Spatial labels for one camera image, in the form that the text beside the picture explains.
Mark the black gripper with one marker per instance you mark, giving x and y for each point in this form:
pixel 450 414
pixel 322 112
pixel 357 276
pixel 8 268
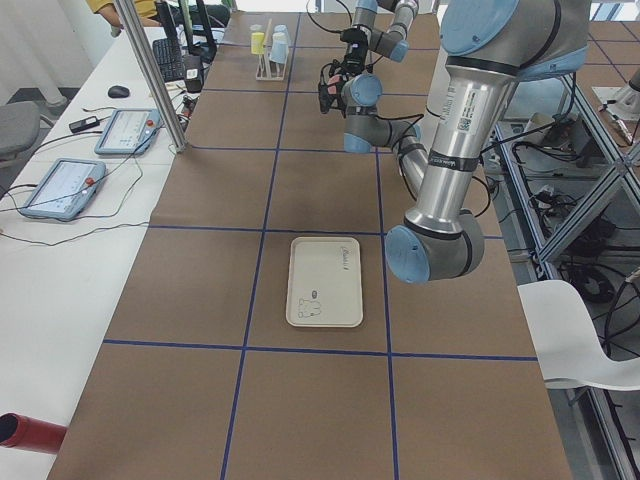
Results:
pixel 327 93
pixel 356 54

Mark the blue cup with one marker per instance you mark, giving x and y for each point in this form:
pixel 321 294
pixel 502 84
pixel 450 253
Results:
pixel 279 51

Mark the pale green plastic cup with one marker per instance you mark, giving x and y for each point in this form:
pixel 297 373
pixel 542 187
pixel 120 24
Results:
pixel 282 30

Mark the yellow plastic cup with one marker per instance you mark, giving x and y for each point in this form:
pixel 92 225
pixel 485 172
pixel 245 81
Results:
pixel 257 43

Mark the pink plastic cup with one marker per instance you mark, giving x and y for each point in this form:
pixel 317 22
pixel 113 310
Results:
pixel 334 82

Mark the black keyboard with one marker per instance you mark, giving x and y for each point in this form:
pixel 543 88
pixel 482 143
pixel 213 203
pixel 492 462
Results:
pixel 168 56

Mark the black monitor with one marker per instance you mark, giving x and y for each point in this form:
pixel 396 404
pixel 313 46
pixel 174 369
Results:
pixel 198 34

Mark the cream plastic tray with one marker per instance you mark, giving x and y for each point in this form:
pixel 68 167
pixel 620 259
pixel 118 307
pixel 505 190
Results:
pixel 324 283

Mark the blue teach pendant far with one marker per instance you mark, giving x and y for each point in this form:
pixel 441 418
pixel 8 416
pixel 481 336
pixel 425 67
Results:
pixel 128 131

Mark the blue teach pendant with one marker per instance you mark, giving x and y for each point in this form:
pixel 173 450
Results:
pixel 65 190
pixel 128 131

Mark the black computer mouse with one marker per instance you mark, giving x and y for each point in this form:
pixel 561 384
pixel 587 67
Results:
pixel 118 91

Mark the black power adapter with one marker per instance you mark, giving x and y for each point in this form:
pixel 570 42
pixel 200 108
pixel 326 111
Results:
pixel 84 124

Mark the blue teach pendant near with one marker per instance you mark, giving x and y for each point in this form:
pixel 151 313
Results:
pixel 65 190

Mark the grey office chair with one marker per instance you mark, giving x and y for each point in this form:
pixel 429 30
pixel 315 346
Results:
pixel 20 125

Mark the white chair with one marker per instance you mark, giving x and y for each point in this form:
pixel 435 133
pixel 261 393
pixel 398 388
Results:
pixel 566 343

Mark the red cylinder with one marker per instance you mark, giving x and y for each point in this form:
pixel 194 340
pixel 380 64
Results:
pixel 29 434

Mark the white wire cup rack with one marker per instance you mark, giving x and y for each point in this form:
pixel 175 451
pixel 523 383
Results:
pixel 267 70

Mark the grey aluminium post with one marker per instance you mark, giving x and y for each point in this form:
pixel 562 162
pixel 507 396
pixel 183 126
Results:
pixel 143 52

